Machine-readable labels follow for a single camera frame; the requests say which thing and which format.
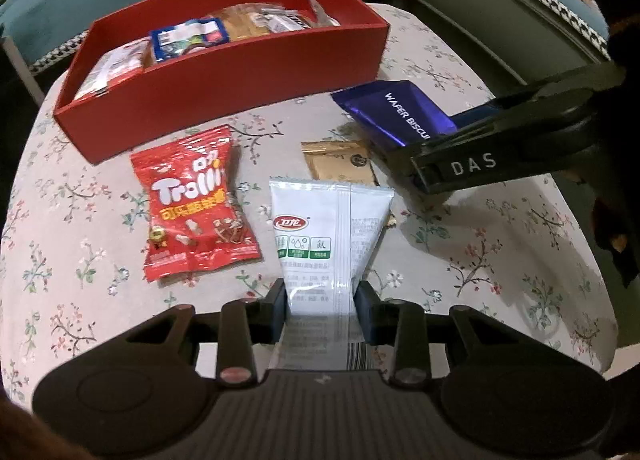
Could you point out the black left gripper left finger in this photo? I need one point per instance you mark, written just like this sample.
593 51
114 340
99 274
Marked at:
243 324

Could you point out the blue wafer biscuit packet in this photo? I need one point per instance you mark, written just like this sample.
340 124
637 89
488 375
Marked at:
397 114

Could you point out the red white snack packet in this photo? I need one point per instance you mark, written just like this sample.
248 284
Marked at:
117 65

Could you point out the red Trolli gummy packet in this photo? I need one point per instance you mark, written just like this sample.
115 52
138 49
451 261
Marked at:
195 224

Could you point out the red storage box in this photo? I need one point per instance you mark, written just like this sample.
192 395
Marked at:
216 81

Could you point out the white Weilong snack packet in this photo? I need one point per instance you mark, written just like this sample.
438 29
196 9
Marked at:
325 235

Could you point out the clear wrapped bread packet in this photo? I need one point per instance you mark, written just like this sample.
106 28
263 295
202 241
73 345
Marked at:
255 20

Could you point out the blue white snack packet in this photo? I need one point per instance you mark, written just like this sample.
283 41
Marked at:
190 36

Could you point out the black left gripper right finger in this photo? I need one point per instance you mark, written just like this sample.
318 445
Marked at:
401 325

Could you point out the gold foil snack packet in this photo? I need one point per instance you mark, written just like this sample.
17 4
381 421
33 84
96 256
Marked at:
339 161

